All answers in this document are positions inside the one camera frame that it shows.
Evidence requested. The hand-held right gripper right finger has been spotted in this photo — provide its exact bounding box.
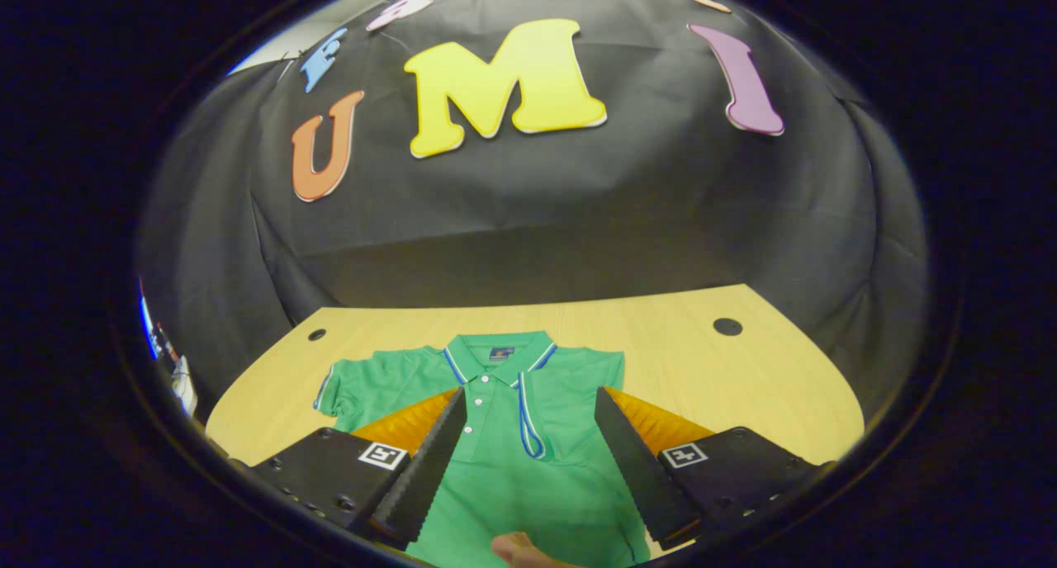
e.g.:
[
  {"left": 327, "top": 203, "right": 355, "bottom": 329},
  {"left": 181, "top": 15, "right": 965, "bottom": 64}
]
[{"left": 593, "top": 386, "right": 835, "bottom": 551}]

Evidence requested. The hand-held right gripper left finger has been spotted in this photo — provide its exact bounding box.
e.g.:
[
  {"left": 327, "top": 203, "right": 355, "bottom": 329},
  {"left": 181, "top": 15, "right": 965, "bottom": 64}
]
[{"left": 248, "top": 386, "right": 469, "bottom": 551}]

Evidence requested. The green T-shirt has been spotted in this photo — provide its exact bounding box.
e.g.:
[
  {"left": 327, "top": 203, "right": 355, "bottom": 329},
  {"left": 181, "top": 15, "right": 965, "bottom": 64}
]
[{"left": 312, "top": 330, "right": 653, "bottom": 568}]

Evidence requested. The white side desk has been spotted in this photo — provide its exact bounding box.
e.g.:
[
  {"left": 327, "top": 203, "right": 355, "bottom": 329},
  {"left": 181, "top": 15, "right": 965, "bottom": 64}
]
[{"left": 169, "top": 355, "right": 199, "bottom": 419}]

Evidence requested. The computer monitor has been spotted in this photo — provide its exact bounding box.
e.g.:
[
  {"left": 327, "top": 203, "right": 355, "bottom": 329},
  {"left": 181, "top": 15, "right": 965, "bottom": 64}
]
[{"left": 139, "top": 279, "right": 162, "bottom": 361}]

